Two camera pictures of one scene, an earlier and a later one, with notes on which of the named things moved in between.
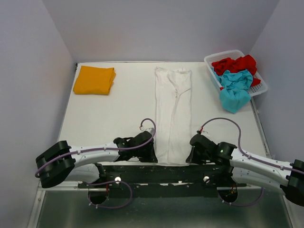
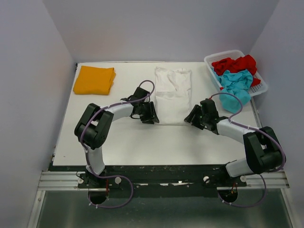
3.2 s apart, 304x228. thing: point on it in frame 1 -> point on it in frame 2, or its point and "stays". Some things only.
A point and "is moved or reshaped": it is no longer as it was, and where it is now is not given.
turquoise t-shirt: [236, 93] stays
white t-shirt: [173, 111] is moved or reshaped
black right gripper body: [197, 157] -> [204, 118]
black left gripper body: [145, 156] -> [145, 112]
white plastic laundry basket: [260, 88] stays
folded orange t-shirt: [94, 80] stays
